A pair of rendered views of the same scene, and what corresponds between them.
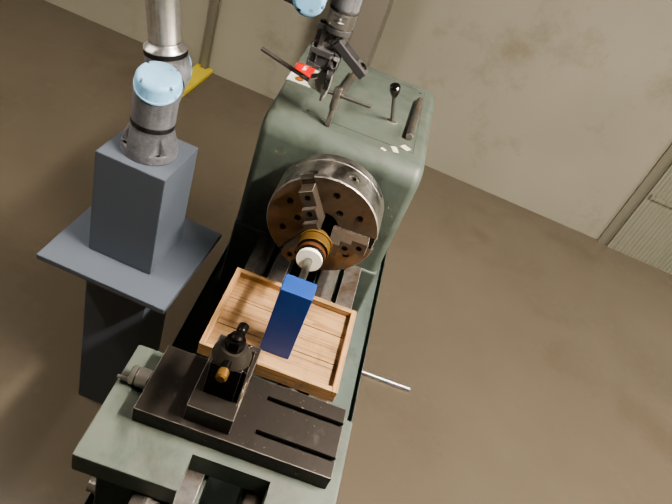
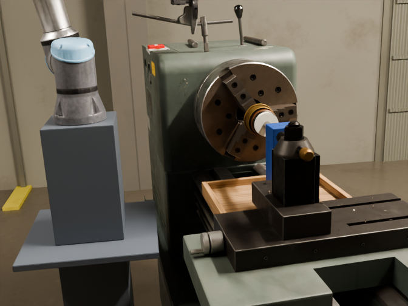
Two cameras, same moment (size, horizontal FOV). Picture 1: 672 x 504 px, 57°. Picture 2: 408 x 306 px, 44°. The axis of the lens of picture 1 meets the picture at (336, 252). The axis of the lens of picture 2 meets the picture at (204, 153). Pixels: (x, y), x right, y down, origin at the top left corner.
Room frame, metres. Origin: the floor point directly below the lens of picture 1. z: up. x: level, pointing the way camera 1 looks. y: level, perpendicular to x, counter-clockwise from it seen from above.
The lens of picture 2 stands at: (-0.13, 0.42, 1.41)
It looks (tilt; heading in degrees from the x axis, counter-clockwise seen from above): 17 degrees down; 352
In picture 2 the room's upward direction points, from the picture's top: 2 degrees counter-clockwise
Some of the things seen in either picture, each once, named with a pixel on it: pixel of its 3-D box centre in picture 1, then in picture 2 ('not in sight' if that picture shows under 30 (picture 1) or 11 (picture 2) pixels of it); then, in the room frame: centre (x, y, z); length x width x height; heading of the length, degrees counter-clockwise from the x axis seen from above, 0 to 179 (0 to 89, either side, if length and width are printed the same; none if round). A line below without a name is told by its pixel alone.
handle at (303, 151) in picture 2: (224, 370); (304, 152); (0.74, 0.11, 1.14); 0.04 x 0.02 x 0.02; 3
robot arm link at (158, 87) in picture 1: (157, 94); (73, 62); (1.36, 0.58, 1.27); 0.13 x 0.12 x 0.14; 15
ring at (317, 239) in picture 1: (313, 247); (260, 120); (1.26, 0.06, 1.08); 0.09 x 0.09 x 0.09; 3
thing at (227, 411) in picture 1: (224, 381); (288, 205); (0.82, 0.11, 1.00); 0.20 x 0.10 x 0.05; 3
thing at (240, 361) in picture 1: (233, 350); (294, 145); (0.79, 0.11, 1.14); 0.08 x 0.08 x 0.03
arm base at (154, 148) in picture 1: (151, 133); (78, 102); (1.35, 0.58, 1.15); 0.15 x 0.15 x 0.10
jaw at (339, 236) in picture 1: (350, 242); (281, 112); (1.34, -0.03, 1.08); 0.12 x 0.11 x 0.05; 93
